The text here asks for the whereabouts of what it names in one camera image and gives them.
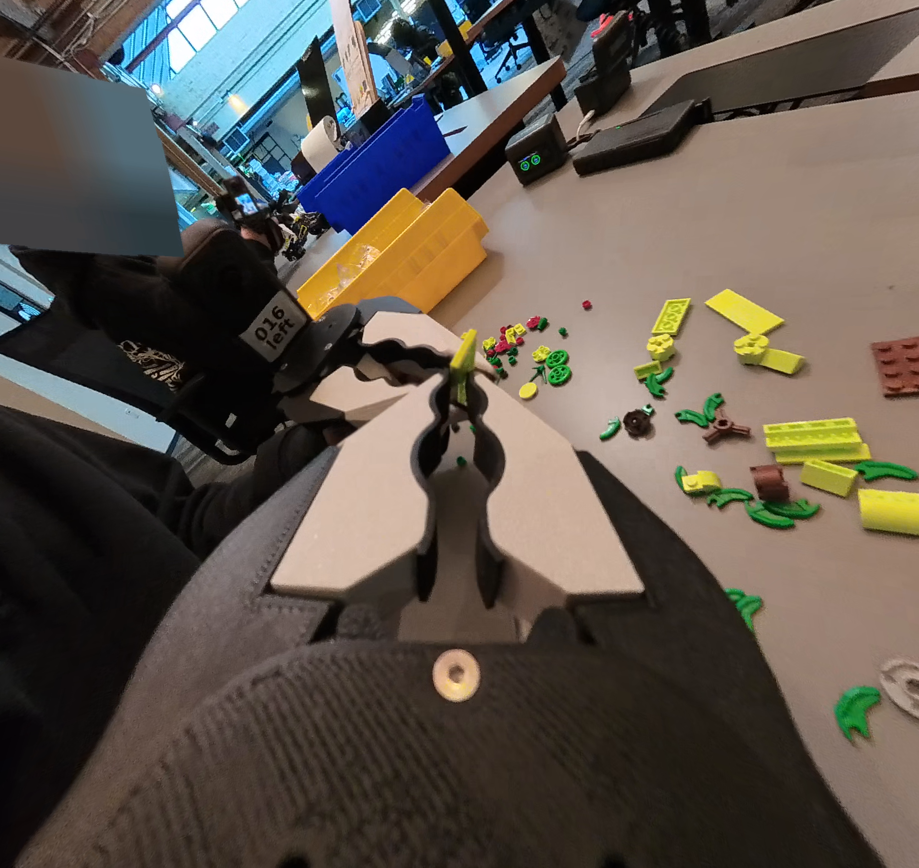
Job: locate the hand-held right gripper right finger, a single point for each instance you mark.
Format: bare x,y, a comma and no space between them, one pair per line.
567,523

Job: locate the pile of small flower pieces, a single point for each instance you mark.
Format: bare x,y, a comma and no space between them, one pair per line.
558,374

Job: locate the lime smooth tile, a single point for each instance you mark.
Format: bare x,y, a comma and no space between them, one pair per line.
743,311

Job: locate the small lime slope piece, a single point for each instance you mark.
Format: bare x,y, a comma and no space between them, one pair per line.
646,369

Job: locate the large lime half-round brick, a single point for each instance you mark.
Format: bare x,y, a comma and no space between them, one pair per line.
890,511

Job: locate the stack of lime bricks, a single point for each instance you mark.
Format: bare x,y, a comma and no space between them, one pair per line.
815,441

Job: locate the person's left forearm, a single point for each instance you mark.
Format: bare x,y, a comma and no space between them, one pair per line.
208,509

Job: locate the lime tile with face print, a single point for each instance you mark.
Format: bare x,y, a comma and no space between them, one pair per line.
463,362

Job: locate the blue plastic bin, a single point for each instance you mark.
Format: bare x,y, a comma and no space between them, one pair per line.
388,157

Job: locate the scatter of green leaf pieces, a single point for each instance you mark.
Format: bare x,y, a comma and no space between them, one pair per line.
854,713

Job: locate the flat black box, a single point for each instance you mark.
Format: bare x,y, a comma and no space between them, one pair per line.
635,139

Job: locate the black device with green display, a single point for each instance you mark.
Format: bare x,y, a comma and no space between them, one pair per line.
535,146

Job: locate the small lime square tile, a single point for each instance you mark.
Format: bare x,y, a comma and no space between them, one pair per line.
829,476
784,362

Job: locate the clear plastic bag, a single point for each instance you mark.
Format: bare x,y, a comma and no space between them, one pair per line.
352,265

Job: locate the black charger block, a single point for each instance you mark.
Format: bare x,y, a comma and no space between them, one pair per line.
610,67

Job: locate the brown stump piece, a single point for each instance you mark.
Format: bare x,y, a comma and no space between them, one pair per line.
769,484

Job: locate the toy brick vehicle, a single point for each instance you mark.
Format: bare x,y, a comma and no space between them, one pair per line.
301,227

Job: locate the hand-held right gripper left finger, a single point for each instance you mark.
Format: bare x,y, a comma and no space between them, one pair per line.
344,523

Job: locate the yellow plastic bin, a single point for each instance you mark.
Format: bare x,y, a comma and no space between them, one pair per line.
423,250

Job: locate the dark round plate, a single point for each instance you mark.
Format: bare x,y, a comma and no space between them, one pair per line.
637,423

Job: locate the grey round plate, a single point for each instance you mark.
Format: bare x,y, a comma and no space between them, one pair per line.
903,685

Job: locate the white paper roll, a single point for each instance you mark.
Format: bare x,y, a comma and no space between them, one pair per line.
319,139

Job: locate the person's black clothing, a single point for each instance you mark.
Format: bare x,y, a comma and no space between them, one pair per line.
72,595

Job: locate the small lime brick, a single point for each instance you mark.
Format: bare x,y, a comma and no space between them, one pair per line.
750,349

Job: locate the small camera on mount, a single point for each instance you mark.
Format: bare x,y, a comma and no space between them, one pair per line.
240,204

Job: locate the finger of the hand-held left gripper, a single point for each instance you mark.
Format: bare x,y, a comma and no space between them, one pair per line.
406,329
359,397

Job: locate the small lime stud piece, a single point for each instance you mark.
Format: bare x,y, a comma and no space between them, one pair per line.
700,481

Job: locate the large brown studded plate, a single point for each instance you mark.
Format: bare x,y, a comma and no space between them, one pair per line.
897,365

